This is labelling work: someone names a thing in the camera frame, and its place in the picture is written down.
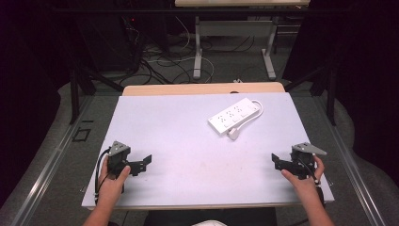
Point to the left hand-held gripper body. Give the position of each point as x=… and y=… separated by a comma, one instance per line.
x=118, y=154

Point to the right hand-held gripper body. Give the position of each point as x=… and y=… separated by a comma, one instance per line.
x=303, y=157

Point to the person's right hand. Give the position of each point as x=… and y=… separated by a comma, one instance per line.
x=303, y=185

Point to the person's left hand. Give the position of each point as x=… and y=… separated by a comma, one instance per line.
x=110, y=185

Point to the white plug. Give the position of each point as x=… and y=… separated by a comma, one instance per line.
x=233, y=133

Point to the person's dark trousers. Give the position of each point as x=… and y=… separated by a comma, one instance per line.
x=175, y=217

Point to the white power strip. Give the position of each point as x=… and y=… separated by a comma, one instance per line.
x=233, y=116

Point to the black metal stand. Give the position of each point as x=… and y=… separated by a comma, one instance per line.
x=74, y=94
x=331, y=91

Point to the dark equipment rack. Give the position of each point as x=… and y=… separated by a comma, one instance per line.
x=106, y=40

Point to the white desk with metal legs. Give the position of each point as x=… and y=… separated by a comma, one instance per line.
x=233, y=28

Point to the black floor socket frame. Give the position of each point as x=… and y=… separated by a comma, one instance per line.
x=81, y=134

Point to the aluminium floor rail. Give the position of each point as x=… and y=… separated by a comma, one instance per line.
x=348, y=163
x=47, y=169

